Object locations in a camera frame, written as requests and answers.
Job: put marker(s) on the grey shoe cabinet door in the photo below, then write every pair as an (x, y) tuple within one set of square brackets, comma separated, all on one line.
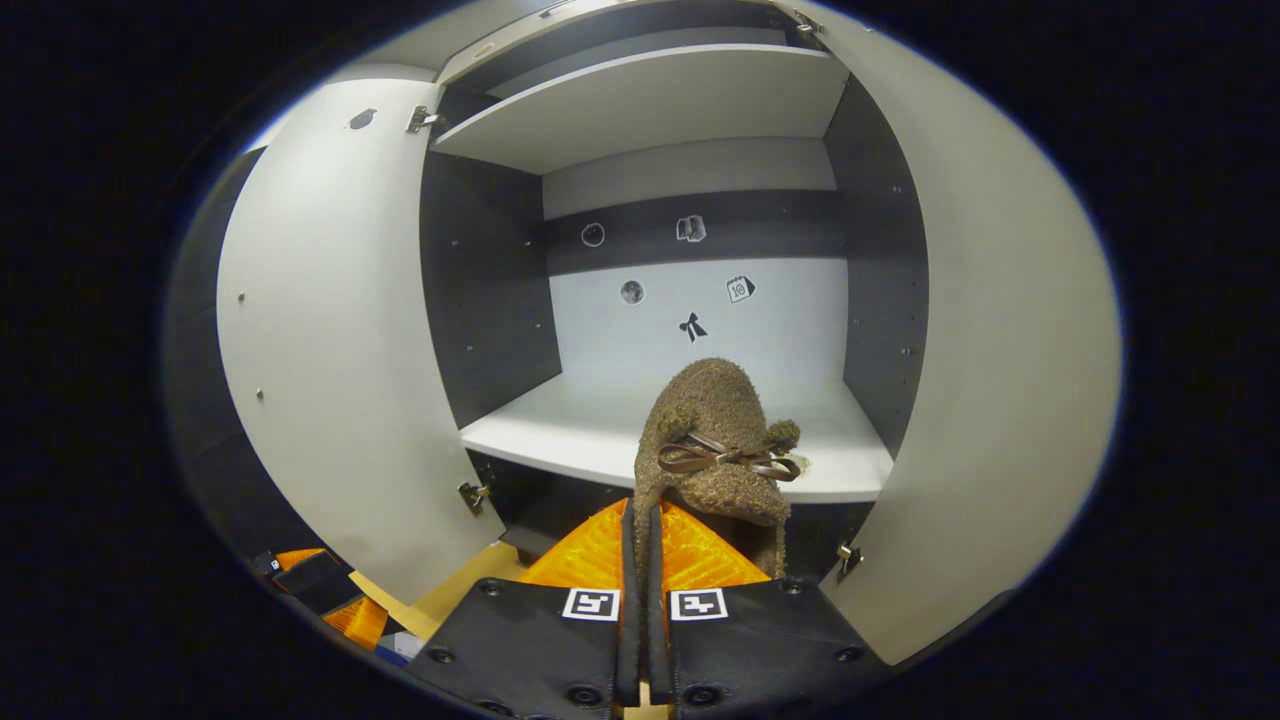
[(330, 350), (1000, 350)]

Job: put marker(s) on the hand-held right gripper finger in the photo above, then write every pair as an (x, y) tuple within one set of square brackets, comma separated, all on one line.
[(630, 620), (655, 620)]

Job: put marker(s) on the grey shoe cabinet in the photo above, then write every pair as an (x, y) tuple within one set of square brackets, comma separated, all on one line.
[(650, 100)]

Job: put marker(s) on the black backdrop cloth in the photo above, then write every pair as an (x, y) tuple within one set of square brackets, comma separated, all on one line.
[(200, 400)]

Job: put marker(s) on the brown fuzzy shoe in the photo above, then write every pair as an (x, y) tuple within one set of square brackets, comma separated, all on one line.
[(710, 410)]

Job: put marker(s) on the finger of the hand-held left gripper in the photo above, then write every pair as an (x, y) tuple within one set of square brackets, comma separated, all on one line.
[(300, 557), (320, 585)]

